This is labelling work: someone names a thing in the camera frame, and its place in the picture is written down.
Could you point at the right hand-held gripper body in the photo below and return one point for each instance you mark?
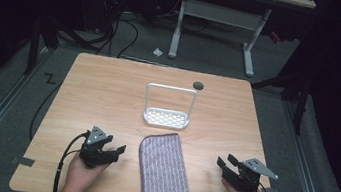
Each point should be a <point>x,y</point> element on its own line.
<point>245,178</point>

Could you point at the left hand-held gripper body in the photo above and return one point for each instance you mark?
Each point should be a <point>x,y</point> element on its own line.
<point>94,152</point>

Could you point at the person's left hand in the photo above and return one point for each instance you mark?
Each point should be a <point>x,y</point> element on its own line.
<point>81,176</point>

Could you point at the purple striped folded cloth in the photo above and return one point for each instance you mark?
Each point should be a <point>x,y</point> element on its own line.
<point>164,176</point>

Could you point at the white rack with perforated base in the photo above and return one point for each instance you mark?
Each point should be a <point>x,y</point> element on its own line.
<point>165,118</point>

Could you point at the black metal stand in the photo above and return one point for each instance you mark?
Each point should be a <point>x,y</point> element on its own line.
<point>33,46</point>
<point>300,100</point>

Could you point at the crumpled white paper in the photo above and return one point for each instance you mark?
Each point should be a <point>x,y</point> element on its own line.
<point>157,52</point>

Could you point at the small red object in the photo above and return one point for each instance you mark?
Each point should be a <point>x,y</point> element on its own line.
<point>275,37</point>

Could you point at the white-legged wooden desk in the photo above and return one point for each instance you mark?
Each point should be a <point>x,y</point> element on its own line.
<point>223,14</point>

